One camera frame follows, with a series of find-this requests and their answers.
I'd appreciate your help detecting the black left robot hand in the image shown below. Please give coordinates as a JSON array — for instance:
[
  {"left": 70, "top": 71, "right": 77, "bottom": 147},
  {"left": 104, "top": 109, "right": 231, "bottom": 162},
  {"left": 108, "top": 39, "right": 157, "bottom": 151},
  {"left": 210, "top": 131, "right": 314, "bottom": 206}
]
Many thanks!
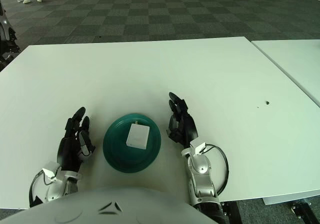
[{"left": 56, "top": 106, "right": 96, "bottom": 172}]

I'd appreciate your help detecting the grey black humanoid robot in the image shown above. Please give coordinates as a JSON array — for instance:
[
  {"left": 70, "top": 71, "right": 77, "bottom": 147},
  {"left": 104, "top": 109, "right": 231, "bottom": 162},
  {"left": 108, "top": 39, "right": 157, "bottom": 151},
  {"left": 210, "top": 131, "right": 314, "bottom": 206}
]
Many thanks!
[{"left": 0, "top": 1, "right": 22, "bottom": 67}]

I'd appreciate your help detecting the black table leg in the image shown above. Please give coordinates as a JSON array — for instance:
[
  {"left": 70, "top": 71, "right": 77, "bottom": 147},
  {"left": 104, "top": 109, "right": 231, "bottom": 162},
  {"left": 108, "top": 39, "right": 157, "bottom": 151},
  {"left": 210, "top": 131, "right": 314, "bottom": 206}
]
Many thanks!
[{"left": 221, "top": 200, "right": 242, "bottom": 224}]

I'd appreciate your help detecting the green round plate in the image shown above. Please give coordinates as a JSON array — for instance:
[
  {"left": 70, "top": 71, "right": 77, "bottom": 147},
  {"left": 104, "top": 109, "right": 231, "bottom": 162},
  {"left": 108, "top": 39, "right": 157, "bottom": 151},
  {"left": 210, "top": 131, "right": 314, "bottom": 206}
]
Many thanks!
[{"left": 102, "top": 112, "right": 162, "bottom": 174}]

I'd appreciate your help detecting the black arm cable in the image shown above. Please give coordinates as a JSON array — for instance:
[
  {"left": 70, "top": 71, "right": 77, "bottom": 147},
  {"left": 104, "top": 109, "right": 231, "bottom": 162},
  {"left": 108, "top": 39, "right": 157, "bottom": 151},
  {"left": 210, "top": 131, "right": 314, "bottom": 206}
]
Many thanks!
[
  {"left": 204, "top": 145, "right": 230, "bottom": 196},
  {"left": 28, "top": 170, "right": 48, "bottom": 207}
]

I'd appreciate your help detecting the white grey robot torso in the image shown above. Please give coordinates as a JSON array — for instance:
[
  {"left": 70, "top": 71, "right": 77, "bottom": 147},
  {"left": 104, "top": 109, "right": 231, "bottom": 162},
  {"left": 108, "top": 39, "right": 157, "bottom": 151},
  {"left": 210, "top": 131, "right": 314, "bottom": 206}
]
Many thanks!
[{"left": 0, "top": 186, "right": 218, "bottom": 224}]

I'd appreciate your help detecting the white charger block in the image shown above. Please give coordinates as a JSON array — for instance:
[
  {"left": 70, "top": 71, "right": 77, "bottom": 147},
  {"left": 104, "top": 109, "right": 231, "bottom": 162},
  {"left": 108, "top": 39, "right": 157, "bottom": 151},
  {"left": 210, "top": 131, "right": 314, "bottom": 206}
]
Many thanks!
[{"left": 126, "top": 120, "right": 150, "bottom": 150}]

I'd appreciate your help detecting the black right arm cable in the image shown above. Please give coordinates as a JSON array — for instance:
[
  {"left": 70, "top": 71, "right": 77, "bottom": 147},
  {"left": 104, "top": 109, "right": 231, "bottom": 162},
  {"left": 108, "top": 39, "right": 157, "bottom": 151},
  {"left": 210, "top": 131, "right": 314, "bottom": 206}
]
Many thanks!
[{"left": 204, "top": 145, "right": 230, "bottom": 196}]

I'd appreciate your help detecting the black table foot with caster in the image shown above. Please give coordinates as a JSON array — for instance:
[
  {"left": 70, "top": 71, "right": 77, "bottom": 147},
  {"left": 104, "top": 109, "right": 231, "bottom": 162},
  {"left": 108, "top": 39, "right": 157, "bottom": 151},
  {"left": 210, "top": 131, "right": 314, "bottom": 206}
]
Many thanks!
[{"left": 291, "top": 200, "right": 320, "bottom": 224}]

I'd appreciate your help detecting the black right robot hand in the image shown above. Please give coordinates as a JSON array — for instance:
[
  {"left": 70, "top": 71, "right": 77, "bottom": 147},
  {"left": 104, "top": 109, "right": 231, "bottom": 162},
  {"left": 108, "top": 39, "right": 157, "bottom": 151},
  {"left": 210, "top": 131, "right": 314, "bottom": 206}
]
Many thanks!
[{"left": 166, "top": 91, "right": 200, "bottom": 150}]

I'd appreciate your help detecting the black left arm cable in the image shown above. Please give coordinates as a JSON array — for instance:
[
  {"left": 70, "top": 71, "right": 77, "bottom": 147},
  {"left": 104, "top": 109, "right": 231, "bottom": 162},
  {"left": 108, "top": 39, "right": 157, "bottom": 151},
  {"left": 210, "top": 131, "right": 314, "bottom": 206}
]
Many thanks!
[{"left": 28, "top": 170, "right": 48, "bottom": 207}]

